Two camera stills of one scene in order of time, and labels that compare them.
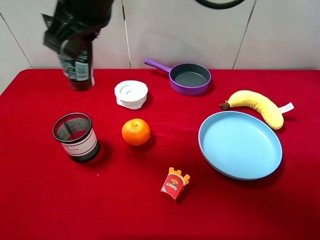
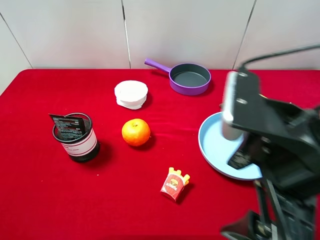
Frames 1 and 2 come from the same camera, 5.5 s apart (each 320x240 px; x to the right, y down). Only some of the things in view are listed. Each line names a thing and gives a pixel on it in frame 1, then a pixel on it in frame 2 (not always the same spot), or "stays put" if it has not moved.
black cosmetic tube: [77, 58] to [68, 128]
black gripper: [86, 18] to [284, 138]
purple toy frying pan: [185, 79] stays put
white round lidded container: [130, 94] stays put
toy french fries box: [174, 184] stays put
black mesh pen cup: [78, 139] stays put
